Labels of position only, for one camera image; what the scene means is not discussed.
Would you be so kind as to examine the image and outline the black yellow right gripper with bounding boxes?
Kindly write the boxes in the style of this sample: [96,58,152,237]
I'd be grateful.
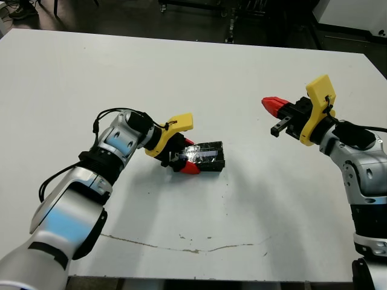
[261,74,337,146]

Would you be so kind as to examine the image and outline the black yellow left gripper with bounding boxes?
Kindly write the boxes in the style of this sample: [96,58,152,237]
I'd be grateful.
[144,112,201,176]

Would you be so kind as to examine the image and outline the glossy black box lid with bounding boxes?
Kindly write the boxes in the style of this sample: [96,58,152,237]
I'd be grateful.
[176,140,226,173]

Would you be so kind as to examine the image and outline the black gantry stand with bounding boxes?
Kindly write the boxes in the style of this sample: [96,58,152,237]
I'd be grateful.
[158,0,241,44]

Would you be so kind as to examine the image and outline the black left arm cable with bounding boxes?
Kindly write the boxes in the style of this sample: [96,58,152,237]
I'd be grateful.
[38,107,172,206]

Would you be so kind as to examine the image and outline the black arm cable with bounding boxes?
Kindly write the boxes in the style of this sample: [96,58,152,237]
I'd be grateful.
[322,95,387,134]
[38,107,172,206]

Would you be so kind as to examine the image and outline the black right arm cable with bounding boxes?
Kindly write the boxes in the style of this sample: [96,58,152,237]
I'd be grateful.
[322,95,387,134]

